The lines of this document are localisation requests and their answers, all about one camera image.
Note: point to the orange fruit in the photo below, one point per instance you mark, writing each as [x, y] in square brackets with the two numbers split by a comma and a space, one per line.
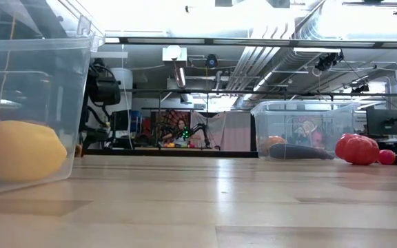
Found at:
[274, 141]

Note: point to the silver ceiling duct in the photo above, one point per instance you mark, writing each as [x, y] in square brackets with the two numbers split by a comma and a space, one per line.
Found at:
[253, 65]

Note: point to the black monitor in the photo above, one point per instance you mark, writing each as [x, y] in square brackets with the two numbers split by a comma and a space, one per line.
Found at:
[121, 120]
[384, 122]

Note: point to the person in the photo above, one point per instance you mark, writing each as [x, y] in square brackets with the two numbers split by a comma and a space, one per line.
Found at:
[181, 125]

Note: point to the black table frame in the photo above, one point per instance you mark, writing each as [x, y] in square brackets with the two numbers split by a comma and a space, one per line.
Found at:
[184, 153]

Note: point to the red bell pepper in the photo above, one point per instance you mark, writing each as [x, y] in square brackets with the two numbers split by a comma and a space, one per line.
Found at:
[357, 149]

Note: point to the white ceiling light box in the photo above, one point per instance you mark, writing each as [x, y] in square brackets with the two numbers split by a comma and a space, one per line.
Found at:
[174, 53]

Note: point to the blue barrel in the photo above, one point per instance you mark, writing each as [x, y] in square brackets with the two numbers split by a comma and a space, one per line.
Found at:
[136, 120]

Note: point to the black ceiling fixture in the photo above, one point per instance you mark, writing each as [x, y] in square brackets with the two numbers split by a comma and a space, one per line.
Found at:
[329, 61]

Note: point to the black overhead beam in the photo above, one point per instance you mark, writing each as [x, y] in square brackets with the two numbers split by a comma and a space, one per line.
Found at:
[219, 41]

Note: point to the clear plastic bin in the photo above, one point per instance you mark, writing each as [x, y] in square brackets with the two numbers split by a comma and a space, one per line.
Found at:
[322, 113]
[78, 103]

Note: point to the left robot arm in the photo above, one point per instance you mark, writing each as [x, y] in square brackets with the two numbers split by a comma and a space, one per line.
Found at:
[105, 91]

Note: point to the black dome camera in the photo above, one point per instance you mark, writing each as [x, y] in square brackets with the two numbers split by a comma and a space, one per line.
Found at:
[211, 61]

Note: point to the small beige produce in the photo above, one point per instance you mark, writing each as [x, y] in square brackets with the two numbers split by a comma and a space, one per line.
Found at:
[78, 150]

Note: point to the yellow bell pepper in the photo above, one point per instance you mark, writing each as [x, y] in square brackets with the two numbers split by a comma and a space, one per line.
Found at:
[19, 151]

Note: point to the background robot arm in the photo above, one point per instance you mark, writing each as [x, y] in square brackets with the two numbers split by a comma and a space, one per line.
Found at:
[198, 129]

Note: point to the pale curtain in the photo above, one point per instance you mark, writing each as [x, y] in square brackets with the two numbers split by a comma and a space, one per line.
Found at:
[233, 131]

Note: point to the patterned maroon cloth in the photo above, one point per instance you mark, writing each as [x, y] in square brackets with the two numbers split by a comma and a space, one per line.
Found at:
[165, 120]

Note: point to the black horizontal rail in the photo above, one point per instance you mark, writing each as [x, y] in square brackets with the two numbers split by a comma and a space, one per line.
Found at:
[219, 91]

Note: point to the small red cherry tomato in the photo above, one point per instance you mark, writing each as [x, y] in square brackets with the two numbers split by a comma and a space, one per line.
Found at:
[387, 157]

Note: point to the purple eggplant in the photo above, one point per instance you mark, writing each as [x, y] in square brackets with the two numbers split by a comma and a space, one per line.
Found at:
[298, 151]

